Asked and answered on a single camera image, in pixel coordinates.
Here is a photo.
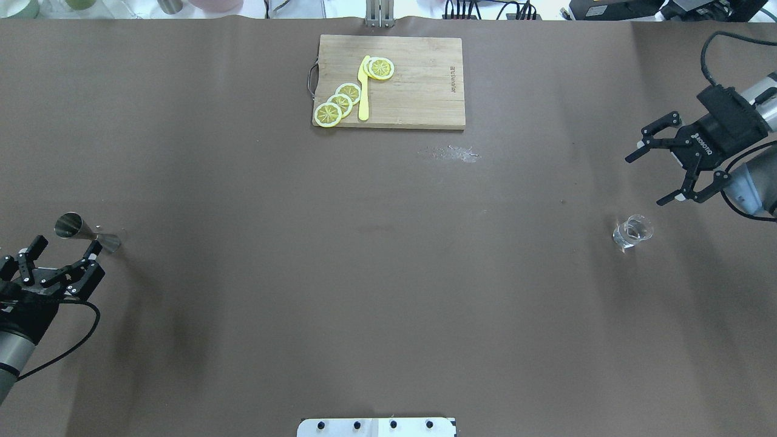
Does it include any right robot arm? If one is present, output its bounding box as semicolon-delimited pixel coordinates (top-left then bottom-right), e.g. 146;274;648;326
625;73;775;222

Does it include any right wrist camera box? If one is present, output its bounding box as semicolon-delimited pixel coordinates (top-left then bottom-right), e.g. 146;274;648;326
697;85;759;136

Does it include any green cup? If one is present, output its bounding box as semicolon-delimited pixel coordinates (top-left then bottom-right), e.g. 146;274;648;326
64;0;97;11

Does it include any pink bowl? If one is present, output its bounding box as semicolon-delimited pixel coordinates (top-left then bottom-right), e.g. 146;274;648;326
189;0;243;13

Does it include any aluminium frame post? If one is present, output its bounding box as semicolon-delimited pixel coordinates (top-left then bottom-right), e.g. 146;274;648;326
365;0;396;29

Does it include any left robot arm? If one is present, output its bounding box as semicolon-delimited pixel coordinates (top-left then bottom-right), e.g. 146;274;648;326
1;235;105;400

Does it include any lemon slice middle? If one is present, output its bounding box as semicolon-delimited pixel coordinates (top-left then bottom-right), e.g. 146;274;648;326
327;92;353;119

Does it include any steel jigger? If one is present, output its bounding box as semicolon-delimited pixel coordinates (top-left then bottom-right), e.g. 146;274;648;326
55;211;121;252

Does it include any lemon slice near knife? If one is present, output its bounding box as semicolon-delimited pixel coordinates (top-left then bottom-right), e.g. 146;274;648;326
335;83;362;104

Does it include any clear glass measuring cup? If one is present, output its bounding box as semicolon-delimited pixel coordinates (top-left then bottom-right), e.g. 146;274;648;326
611;215;654;251

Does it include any lemon slice end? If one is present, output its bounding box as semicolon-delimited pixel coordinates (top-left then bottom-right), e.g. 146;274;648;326
313;102;342;128

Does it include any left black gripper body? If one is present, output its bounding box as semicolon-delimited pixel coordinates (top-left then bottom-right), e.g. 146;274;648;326
1;266;66;344

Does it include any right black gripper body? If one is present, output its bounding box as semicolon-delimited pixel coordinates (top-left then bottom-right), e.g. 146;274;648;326
674;115;769;172

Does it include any lemon slice by knife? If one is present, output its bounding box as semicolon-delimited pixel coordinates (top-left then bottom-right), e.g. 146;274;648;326
365;57;396;81

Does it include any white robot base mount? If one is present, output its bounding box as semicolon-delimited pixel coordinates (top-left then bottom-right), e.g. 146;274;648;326
296;417;458;436

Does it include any yellow plastic knife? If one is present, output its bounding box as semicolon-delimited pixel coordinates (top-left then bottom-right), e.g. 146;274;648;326
357;55;371;121

